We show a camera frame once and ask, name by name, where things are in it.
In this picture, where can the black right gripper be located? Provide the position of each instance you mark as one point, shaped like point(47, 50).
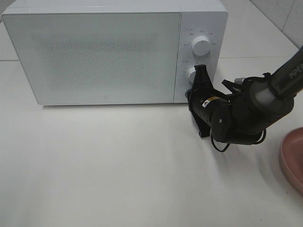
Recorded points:
point(199, 106)

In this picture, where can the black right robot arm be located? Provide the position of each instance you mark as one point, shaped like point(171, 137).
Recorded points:
point(254, 104)

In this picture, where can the white microwave oven body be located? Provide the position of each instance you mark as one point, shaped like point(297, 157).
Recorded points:
point(197, 17)

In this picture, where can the lower white round knob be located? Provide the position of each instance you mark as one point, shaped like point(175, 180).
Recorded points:
point(191, 74)

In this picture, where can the white microwave door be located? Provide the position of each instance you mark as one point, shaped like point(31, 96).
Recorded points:
point(82, 59)

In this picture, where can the upper white round knob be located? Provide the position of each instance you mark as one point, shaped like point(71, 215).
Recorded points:
point(201, 45)

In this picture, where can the pink round plate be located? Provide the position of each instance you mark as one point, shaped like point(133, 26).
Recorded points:
point(291, 158)

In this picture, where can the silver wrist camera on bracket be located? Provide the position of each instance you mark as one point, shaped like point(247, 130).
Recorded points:
point(237, 81)

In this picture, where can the white round knob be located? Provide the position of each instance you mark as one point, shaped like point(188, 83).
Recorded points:
point(201, 45)
point(191, 74)

